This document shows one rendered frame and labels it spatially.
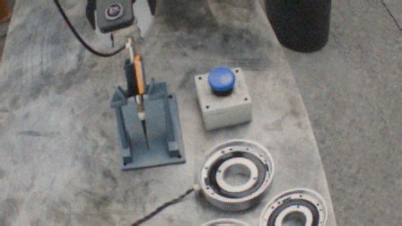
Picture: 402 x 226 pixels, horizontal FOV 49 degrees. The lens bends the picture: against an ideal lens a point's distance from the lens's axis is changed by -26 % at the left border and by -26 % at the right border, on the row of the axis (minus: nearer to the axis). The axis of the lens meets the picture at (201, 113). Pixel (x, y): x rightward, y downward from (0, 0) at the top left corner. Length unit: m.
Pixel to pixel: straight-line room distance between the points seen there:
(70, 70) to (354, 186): 1.08
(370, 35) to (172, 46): 1.41
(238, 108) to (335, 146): 1.02
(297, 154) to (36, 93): 0.50
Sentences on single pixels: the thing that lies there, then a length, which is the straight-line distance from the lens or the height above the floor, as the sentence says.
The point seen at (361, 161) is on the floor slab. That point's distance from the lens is 1.81.
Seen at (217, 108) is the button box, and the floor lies 0.85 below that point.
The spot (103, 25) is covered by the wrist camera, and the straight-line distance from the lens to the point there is 0.62.
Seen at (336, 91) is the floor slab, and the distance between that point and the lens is 1.98.
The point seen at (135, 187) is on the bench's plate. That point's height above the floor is 0.80.
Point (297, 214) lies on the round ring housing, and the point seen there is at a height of 0.81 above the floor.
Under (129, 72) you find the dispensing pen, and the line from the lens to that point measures 0.79.
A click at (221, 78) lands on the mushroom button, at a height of 0.87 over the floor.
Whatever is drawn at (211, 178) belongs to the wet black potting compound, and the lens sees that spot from 0.79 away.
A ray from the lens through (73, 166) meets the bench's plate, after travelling 0.87.
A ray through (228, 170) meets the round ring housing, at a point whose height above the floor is 0.82.
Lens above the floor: 1.49
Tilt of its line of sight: 51 degrees down
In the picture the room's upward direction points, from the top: 9 degrees counter-clockwise
